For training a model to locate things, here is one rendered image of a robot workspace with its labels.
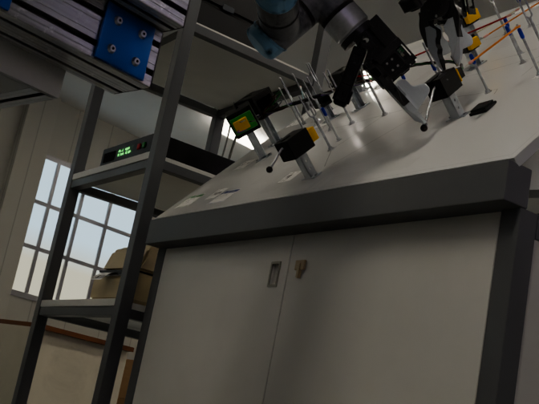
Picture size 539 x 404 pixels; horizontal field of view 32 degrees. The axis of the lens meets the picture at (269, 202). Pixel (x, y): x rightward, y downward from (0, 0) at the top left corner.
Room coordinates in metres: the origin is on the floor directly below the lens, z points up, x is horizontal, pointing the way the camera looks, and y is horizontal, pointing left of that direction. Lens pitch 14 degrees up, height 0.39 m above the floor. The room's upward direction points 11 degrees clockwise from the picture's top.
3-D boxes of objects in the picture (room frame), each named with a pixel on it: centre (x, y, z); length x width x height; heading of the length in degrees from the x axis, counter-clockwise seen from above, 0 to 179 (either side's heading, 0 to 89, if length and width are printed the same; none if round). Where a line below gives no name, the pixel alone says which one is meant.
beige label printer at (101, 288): (2.65, 0.26, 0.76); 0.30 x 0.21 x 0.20; 126
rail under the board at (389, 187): (1.88, -0.05, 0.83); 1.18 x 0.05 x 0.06; 32
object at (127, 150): (2.69, 0.29, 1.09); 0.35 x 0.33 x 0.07; 32
